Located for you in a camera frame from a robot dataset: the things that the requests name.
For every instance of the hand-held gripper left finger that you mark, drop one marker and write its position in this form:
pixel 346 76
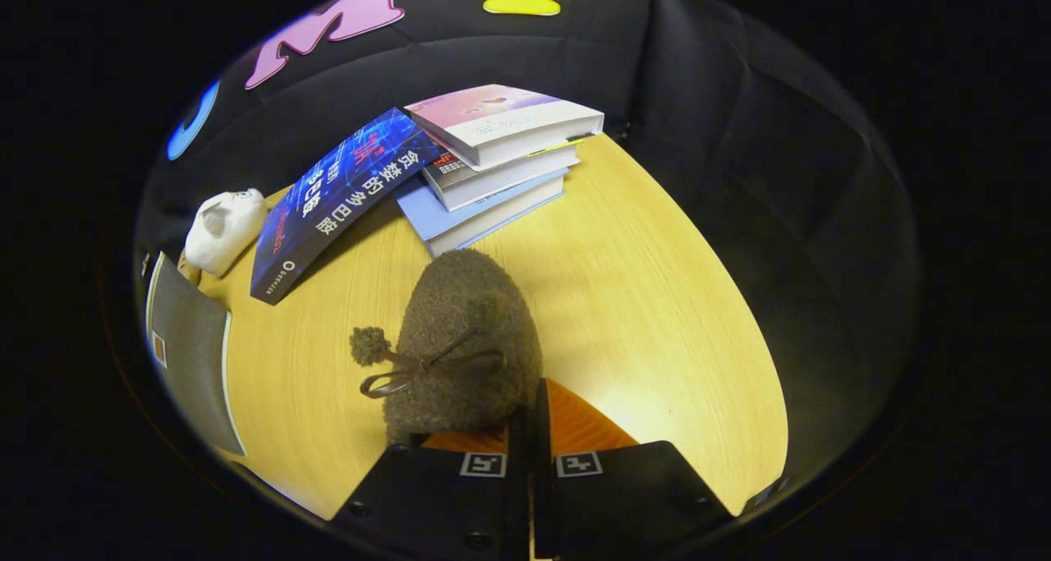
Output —
pixel 519 503

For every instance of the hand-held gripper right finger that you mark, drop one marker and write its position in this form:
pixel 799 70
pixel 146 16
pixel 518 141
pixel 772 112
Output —
pixel 543 503

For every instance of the brown fuzzy shoe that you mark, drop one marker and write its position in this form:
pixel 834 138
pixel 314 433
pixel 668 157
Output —
pixel 468 298

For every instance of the grey fabric storage box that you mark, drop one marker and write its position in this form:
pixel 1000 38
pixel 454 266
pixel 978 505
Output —
pixel 193 347

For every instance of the light blue book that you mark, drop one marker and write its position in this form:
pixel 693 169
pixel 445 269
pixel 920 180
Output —
pixel 435 220

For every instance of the white and red book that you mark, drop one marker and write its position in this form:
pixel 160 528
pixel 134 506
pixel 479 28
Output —
pixel 501 183

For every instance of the dark blue book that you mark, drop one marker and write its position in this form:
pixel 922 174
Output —
pixel 337 200

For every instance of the pink cover book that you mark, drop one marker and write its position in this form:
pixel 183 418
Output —
pixel 493 109

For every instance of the white plush toy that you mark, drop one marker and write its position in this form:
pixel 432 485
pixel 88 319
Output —
pixel 222 228

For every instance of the black backdrop cloth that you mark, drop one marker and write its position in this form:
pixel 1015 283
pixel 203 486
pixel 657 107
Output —
pixel 739 134

